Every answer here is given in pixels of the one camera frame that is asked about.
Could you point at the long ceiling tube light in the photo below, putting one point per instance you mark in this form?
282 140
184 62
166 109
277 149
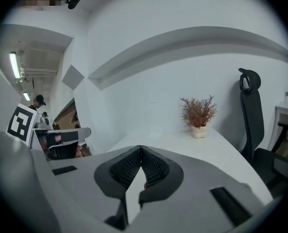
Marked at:
14 65

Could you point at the short ceiling tube light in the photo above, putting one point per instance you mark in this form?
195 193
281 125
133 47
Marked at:
26 96

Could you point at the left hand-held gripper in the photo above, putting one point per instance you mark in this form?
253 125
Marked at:
20 122

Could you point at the grey square wall panel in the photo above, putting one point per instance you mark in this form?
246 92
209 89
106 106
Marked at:
73 77

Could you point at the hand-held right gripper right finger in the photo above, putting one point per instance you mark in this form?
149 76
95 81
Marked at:
165 186

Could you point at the reddish-brown artificial plant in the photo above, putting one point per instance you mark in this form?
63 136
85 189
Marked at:
198 113

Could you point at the white lumpy plant pot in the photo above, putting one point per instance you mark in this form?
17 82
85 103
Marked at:
199 132

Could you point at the white side desk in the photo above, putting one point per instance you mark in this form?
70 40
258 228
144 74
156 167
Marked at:
285 107

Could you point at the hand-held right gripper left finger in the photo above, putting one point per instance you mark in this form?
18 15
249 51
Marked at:
110 186

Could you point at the black mesh office chair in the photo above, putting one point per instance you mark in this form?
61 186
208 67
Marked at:
253 120

